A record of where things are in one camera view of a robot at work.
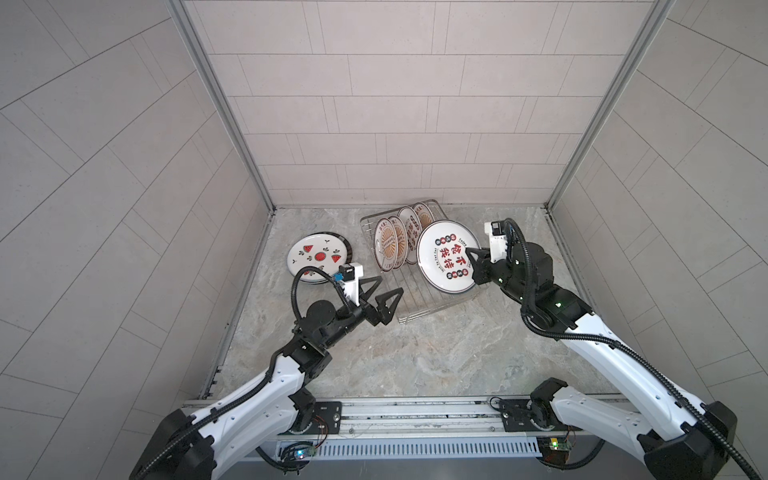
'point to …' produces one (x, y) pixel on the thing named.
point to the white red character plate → (442, 258)
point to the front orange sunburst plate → (385, 244)
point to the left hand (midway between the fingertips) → (398, 288)
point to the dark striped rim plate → (348, 259)
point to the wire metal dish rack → (419, 298)
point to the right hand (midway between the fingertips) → (463, 251)
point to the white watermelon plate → (325, 251)
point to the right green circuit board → (554, 449)
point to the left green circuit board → (306, 452)
